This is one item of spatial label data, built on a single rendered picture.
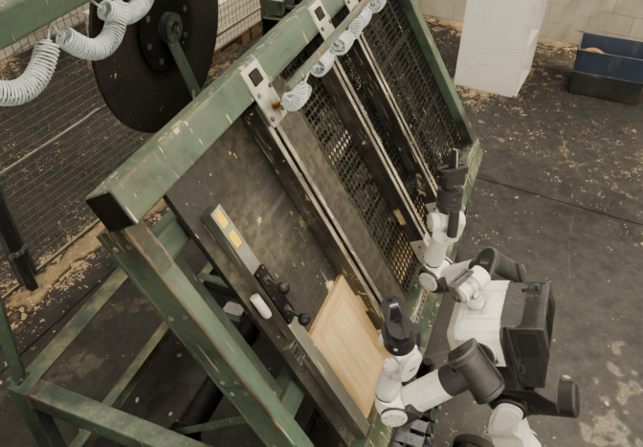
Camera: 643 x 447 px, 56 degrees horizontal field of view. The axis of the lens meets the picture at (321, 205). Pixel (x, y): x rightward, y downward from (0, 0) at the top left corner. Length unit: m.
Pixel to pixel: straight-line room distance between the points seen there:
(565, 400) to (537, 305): 0.39
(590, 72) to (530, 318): 4.37
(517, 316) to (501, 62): 4.09
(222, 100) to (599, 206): 3.53
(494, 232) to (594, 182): 1.04
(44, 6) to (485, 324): 1.52
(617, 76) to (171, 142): 4.99
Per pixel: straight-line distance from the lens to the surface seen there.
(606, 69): 6.05
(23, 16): 1.80
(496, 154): 5.07
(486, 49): 5.77
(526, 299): 1.95
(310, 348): 1.92
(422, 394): 1.88
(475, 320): 1.92
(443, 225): 2.12
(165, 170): 1.50
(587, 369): 3.70
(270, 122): 1.83
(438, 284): 2.26
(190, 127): 1.59
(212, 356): 1.66
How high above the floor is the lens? 2.78
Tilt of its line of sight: 40 degrees down
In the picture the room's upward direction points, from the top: straight up
